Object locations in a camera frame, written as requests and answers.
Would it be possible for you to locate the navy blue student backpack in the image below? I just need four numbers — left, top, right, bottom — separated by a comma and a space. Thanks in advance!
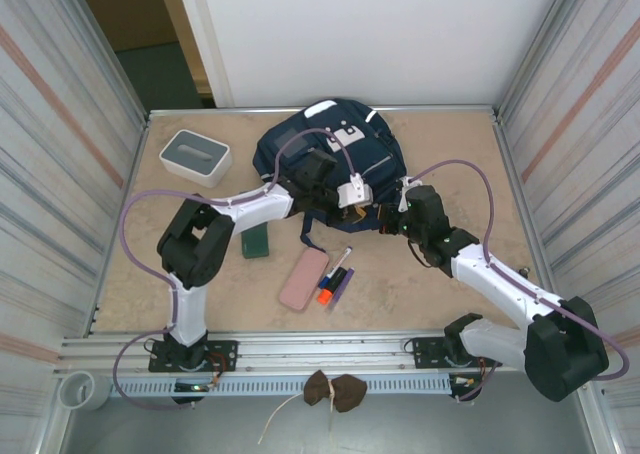
253, 97, 410, 254

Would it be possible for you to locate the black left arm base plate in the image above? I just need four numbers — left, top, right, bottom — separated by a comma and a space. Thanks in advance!
148, 339, 239, 374

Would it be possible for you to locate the pink pencil case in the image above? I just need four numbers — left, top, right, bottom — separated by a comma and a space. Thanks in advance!
278, 248, 331, 311

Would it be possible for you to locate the brown cloth bow with string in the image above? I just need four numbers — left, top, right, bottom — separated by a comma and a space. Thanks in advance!
257, 369, 368, 446

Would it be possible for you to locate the green notebook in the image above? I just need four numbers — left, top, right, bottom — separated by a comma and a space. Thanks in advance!
240, 223, 272, 261

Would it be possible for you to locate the black orange highlighter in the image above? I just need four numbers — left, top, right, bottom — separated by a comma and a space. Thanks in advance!
316, 267, 349, 307

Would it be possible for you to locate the brown wooden door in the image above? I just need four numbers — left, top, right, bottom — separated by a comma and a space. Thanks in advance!
72, 0, 211, 110

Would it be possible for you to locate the corrugated plastic side panel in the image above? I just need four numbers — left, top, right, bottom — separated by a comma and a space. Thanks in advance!
498, 0, 640, 425
0, 0, 150, 425

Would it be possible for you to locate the white marker blue cap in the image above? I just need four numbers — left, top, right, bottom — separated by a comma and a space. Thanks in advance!
319, 246, 354, 289

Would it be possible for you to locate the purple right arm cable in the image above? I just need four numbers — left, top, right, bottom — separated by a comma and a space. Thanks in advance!
407, 159, 630, 403

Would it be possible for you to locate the small controller board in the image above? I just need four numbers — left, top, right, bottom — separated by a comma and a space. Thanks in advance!
448, 373, 484, 391
172, 381, 217, 394

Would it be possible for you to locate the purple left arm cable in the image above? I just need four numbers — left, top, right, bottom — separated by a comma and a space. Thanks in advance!
112, 126, 364, 411

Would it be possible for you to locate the white grey tissue box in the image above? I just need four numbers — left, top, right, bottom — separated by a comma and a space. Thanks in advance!
158, 128, 234, 189

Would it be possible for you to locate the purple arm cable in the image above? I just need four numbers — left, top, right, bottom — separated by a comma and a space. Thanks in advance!
112, 126, 364, 411
407, 159, 630, 403

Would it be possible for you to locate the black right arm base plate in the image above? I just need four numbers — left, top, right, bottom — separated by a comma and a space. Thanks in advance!
405, 336, 501, 371

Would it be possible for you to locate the aluminium table edge bar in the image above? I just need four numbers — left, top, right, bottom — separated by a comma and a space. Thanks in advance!
147, 104, 501, 125

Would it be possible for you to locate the purple pen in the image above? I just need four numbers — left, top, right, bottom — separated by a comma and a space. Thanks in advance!
327, 266, 358, 314

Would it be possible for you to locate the white slotted cable duct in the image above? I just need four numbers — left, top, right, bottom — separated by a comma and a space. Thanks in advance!
108, 373, 454, 399

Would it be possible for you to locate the white door frame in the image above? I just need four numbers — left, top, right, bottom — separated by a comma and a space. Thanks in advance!
172, 0, 235, 109

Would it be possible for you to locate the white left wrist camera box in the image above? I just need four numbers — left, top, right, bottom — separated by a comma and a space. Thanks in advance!
336, 172, 375, 209

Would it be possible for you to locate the aluminium mounting rail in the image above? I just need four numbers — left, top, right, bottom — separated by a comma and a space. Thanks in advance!
53, 329, 601, 378

